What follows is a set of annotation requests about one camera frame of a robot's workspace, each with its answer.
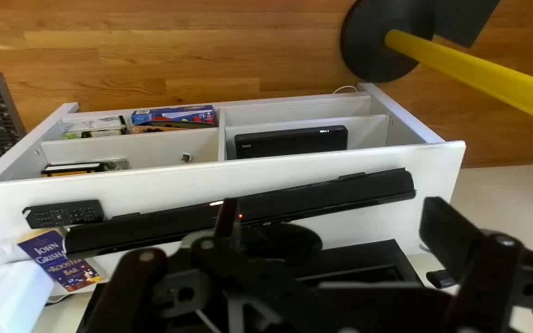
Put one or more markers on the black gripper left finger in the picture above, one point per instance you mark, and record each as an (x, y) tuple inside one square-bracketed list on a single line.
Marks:
[(125, 299)]

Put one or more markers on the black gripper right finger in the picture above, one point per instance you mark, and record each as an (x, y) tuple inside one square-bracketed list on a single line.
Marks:
[(481, 264)]

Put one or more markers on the purple paperback book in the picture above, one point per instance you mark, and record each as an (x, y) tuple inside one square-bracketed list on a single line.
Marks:
[(46, 249)]

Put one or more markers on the black remote control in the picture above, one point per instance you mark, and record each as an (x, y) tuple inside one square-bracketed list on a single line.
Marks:
[(64, 214)]

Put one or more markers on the long black soundbar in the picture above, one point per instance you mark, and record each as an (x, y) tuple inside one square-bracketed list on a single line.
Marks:
[(273, 206)]

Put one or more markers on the white ribbed container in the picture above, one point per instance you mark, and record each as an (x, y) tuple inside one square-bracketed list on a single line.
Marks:
[(24, 289)]

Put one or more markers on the white TV stand cabinet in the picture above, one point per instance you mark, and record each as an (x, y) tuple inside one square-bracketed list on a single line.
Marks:
[(159, 171)]

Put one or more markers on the colourful box on shelf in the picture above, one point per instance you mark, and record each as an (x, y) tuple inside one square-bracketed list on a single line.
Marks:
[(203, 116)]

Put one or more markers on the black media player box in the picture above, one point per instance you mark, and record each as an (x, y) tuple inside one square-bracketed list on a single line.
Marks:
[(290, 141)]

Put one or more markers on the black round stanchion base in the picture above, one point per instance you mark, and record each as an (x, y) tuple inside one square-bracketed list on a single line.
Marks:
[(362, 36)]

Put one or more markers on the yellow stanchion post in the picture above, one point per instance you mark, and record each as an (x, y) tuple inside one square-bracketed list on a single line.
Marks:
[(490, 79)]

